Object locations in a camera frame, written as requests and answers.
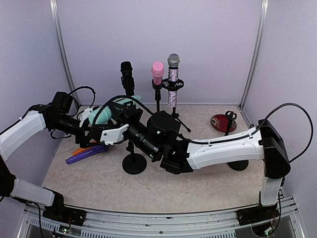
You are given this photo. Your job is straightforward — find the orange toy microphone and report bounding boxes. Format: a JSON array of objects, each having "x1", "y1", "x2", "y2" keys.
[{"x1": 72, "y1": 148, "x2": 87, "y2": 156}]

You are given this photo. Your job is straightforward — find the purple toy microphone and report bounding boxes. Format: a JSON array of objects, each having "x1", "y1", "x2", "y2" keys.
[{"x1": 65, "y1": 145, "x2": 108, "y2": 165}]

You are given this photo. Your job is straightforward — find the mint green toy microphone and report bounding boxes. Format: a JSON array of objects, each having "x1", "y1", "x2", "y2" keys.
[{"x1": 88, "y1": 98, "x2": 136, "y2": 124}]

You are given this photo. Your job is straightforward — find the short black microphone stand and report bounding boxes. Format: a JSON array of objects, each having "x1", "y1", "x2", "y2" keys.
[{"x1": 225, "y1": 111, "x2": 237, "y2": 136}]

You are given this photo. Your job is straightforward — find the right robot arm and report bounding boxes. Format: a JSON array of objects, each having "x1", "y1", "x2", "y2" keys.
[{"x1": 101, "y1": 96, "x2": 291, "y2": 226}]

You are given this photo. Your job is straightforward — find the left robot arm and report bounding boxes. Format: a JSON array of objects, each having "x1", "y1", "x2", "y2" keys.
[{"x1": 0, "y1": 92, "x2": 100, "y2": 222}]

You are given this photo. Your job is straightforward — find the black stand under pink microphone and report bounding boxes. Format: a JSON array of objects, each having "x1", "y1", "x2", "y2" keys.
[{"x1": 152, "y1": 79, "x2": 162, "y2": 112}]

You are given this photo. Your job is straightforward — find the black tripod microphone stand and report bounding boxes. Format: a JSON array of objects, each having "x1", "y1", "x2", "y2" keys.
[{"x1": 162, "y1": 79, "x2": 191, "y2": 132}]

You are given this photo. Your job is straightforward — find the pink toy microphone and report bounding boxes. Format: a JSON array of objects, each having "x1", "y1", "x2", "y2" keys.
[{"x1": 151, "y1": 61, "x2": 164, "y2": 85}]

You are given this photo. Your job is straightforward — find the silver glitter microphone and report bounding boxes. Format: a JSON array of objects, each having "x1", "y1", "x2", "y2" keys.
[{"x1": 166, "y1": 53, "x2": 181, "y2": 109}]

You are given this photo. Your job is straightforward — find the red patterned plate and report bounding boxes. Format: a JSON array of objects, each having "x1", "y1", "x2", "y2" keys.
[{"x1": 211, "y1": 114, "x2": 229, "y2": 133}]

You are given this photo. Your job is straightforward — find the black wireless microphone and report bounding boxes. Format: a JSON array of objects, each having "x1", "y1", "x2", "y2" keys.
[{"x1": 120, "y1": 61, "x2": 135, "y2": 96}]

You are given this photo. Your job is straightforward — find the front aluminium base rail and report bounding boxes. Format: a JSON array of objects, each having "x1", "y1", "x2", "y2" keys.
[{"x1": 17, "y1": 197, "x2": 307, "y2": 238}]

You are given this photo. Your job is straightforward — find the left aluminium frame post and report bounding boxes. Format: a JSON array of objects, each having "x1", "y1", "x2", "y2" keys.
[{"x1": 49, "y1": 0, "x2": 81, "y2": 110}]

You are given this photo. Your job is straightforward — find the aluminium frame post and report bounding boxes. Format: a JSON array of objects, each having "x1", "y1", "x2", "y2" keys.
[
  {"x1": 239, "y1": 0, "x2": 269, "y2": 111},
  {"x1": 49, "y1": 0, "x2": 81, "y2": 110}
]

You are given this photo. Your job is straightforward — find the right aluminium frame post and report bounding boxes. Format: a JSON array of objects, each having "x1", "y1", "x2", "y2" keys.
[{"x1": 239, "y1": 0, "x2": 269, "y2": 111}]

